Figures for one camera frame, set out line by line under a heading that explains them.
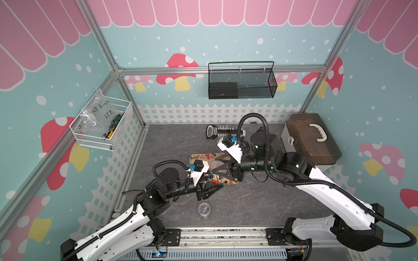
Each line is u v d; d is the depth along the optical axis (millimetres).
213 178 591
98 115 698
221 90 872
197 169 538
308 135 943
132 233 582
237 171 481
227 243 741
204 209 757
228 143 466
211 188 568
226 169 496
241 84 937
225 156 571
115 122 737
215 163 601
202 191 545
